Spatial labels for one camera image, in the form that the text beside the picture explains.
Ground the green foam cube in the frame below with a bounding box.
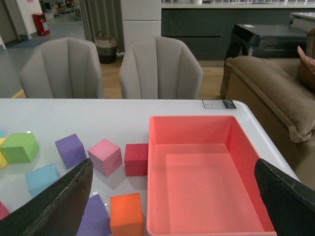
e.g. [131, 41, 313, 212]
[0, 132, 39, 164]

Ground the left grey chair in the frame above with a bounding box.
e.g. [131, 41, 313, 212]
[20, 37, 104, 99]

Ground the purple foam cube near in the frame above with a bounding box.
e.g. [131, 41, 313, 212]
[77, 194, 112, 236]

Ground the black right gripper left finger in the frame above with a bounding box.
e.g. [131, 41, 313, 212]
[0, 158, 93, 236]

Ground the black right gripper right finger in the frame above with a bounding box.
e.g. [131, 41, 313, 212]
[254, 158, 315, 236]

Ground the orange foam cube right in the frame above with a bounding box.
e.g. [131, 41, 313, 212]
[110, 193, 145, 236]

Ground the brown sofa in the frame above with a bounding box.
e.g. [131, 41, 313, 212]
[220, 56, 315, 189]

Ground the red foam cube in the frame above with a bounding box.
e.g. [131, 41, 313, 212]
[124, 144, 148, 177]
[0, 202, 10, 220]

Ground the pink foam cube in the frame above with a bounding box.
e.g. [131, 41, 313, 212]
[88, 139, 123, 177]

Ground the yellow foam cube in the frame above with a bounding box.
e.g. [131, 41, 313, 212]
[0, 138, 8, 169]

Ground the grey chair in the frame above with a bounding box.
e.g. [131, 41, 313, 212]
[20, 37, 104, 99]
[119, 36, 203, 99]

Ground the dark kitchen counter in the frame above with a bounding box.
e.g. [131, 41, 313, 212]
[161, 0, 315, 61]

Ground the table label sticker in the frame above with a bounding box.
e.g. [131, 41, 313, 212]
[202, 100, 236, 109]

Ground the purple foam cube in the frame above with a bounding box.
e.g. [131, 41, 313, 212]
[55, 134, 87, 169]
[77, 194, 112, 236]

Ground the purple foam cube far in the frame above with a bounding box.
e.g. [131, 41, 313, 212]
[55, 134, 87, 169]

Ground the red foam cube left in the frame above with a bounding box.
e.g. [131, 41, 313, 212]
[0, 202, 10, 220]

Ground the white cabinet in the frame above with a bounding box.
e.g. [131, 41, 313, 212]
[121, 0, 161, 48]

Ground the right grey chair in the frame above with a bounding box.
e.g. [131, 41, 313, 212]
[119, 36, 203, 99]

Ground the pink plastic bin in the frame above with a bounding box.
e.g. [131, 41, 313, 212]
[147, 116, 276, 236]

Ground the red box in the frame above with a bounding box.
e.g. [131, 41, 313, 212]
[32, 13, 50, 36]

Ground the woven basket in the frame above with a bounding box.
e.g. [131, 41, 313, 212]
[94, 31, 118, 64]

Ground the blue foam cube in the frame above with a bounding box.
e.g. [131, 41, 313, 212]
[26, 164, 60, 198]

